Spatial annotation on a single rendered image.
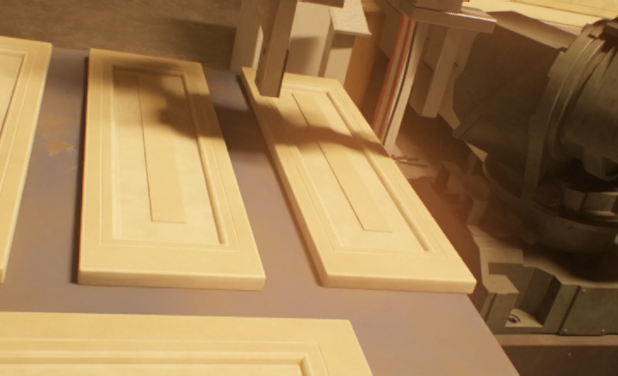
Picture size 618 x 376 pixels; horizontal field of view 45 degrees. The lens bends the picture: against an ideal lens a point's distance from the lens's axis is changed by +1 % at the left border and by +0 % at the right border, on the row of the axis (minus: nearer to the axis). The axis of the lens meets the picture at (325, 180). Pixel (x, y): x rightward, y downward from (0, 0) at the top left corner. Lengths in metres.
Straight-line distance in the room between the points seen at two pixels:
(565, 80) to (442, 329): 0.95
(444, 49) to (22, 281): 0.64
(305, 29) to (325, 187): 2.77
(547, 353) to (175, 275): 1.31
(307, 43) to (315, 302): 3.04
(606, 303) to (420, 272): 1.14
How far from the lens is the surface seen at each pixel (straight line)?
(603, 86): 1.68
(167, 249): 0.82
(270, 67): 1.04
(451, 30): 1.10
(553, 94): 1.70
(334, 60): 3.45
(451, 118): 3.81
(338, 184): 1.05
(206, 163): 1.02
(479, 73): 1.87
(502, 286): 1.82
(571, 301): 1.93
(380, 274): 0.87
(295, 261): 0.88
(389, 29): 4.72
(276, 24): 1.02
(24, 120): 1.07
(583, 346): 2.00
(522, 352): 1.91
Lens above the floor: 1.51
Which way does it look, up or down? 26 degrees down
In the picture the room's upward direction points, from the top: 15 degrees clockwise
